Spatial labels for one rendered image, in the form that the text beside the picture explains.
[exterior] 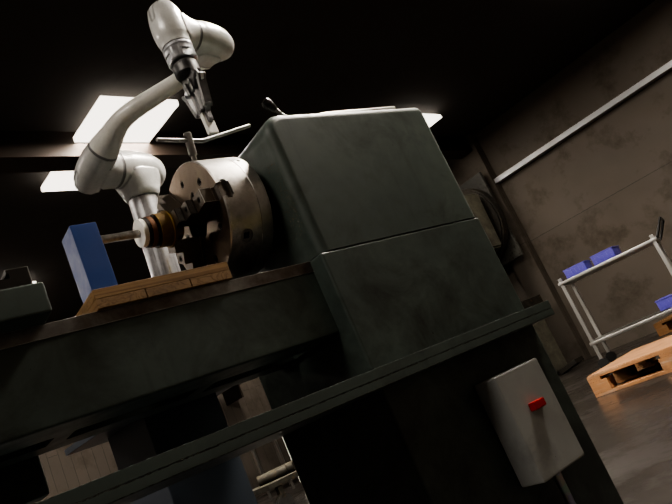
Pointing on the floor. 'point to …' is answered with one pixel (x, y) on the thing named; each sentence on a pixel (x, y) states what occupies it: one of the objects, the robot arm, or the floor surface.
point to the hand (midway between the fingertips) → (209, 123)
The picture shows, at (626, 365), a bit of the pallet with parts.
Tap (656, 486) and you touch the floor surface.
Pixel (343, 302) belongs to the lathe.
